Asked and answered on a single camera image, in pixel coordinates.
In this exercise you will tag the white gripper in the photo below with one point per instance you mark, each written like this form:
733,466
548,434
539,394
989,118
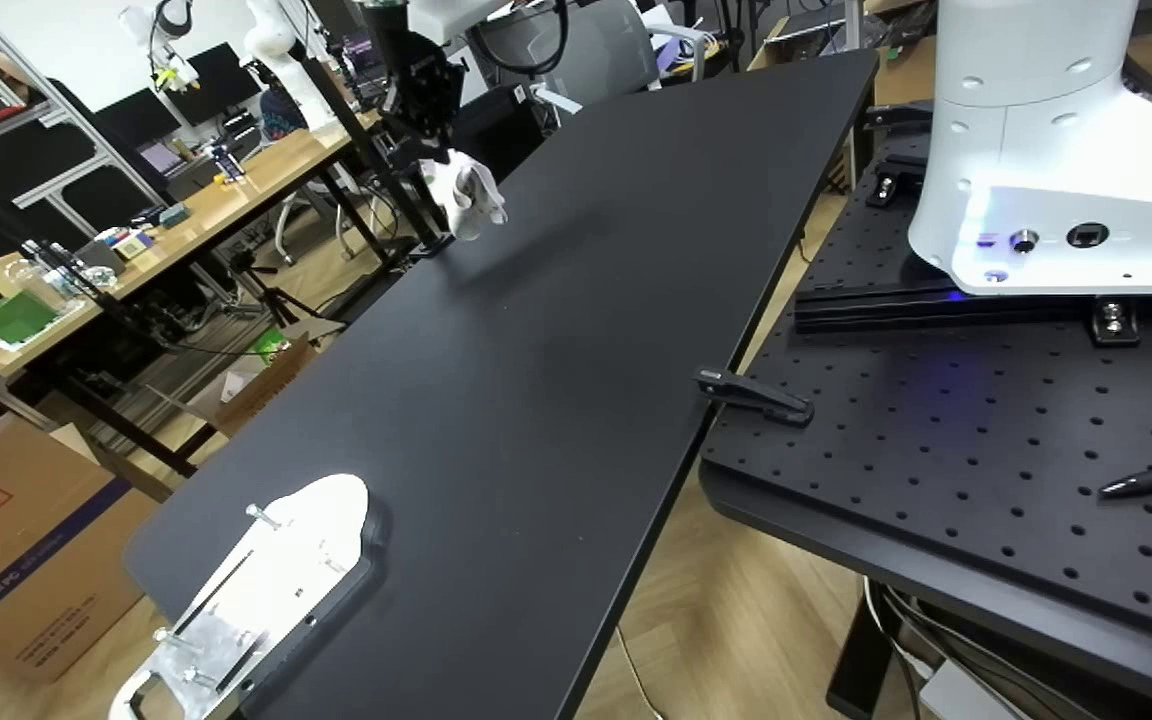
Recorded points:
425,86

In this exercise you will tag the white cloth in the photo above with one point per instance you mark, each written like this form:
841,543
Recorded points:
464,193

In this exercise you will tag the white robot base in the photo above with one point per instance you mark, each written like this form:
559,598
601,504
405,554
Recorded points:
1043,163

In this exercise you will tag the green object on desk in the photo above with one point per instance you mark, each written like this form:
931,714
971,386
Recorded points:
22,317

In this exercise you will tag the black hanging stand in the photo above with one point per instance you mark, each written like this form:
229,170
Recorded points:
369,155

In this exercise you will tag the grey office chair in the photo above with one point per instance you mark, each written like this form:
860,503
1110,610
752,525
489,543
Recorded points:
565,58

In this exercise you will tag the black clamp lever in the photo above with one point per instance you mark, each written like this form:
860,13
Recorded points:
756,397

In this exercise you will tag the clear acrylic dish rack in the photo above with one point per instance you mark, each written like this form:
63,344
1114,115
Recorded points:
275,581

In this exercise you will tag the cardboard box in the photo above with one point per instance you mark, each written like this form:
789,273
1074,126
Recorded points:
65,530

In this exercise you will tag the black perforated mounting board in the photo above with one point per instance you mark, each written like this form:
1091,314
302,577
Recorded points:
956,451

